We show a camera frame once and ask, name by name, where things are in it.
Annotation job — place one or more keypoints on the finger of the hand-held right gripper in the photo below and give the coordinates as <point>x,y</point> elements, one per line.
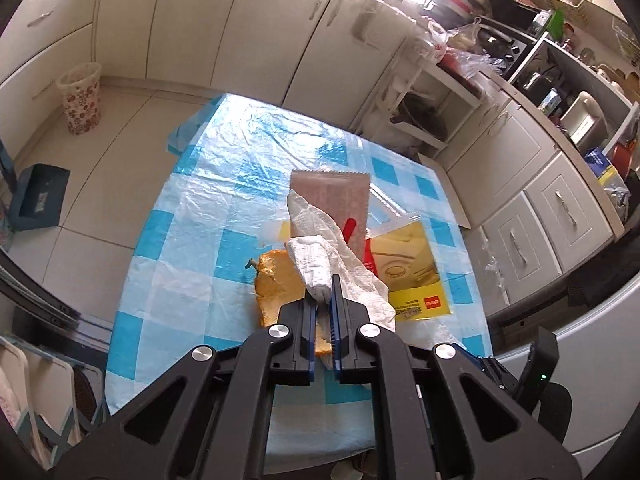
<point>497,372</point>

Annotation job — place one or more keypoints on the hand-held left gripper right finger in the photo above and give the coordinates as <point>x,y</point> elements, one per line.
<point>336,325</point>

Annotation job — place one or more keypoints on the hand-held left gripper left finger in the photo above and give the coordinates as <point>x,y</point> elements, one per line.
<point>312,340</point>

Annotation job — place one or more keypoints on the orange bread piece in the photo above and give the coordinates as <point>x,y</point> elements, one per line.
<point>275,285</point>

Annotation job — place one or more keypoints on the white paper towel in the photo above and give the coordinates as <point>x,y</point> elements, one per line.
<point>320,255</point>

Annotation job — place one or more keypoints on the yellow package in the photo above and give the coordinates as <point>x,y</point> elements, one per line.
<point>410,265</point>

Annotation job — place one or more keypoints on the brown paper bag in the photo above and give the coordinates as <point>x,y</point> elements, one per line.
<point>330,190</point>

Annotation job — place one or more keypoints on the red plastic piece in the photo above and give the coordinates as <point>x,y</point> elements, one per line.
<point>350,232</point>

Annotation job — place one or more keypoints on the clear plastic wrap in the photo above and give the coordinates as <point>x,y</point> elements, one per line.
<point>490,265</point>

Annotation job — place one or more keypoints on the blue checkered plastic tablecloth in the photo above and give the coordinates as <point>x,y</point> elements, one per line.
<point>225,200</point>

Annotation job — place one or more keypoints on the white drawer cabinet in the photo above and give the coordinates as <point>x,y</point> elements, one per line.
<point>525,195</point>

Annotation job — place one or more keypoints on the blue box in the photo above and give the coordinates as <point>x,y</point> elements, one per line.
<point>597,160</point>

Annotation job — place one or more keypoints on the dark frying pan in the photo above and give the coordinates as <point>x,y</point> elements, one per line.
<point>420,115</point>

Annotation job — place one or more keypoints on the white shelf rack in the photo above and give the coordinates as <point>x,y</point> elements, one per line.
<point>425,90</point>

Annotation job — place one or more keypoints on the white toaster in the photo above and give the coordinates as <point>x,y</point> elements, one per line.
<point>582,117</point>

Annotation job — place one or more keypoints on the open shelf unit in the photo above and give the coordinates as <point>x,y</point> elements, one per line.
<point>575,100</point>

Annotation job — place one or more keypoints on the laundry drying rack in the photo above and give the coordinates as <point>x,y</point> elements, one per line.
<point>35,400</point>

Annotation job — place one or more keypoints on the clear plastic bags on counter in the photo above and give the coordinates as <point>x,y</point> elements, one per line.
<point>460,45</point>

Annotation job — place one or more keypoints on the blue dustpan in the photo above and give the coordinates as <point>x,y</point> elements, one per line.
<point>40,195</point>

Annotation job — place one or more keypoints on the black stove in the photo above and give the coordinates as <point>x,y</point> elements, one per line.
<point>505,45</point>

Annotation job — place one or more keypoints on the white kitchen cabinets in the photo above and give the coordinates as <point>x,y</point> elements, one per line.
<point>200,25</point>

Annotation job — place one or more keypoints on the floral wastebasket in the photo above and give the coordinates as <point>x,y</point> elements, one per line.
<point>80,100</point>

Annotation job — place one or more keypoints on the stack of food containers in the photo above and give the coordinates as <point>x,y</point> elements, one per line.
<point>452,2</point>

